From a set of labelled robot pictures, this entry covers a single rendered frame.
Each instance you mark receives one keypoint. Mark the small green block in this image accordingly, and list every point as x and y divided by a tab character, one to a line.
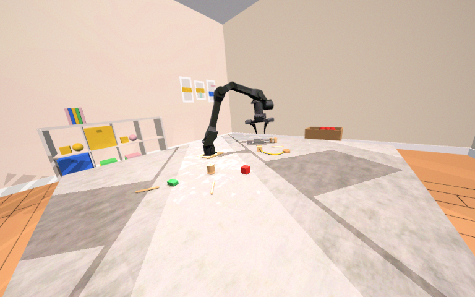
172	182

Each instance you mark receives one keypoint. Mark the tan wooden cylinder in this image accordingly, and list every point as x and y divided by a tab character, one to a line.
210	168

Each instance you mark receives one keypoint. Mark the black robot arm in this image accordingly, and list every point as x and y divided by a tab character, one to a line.
259	100

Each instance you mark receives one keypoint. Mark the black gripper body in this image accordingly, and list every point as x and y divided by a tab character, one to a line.
264	120

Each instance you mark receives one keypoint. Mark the red cube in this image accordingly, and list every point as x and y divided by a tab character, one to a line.
245	169

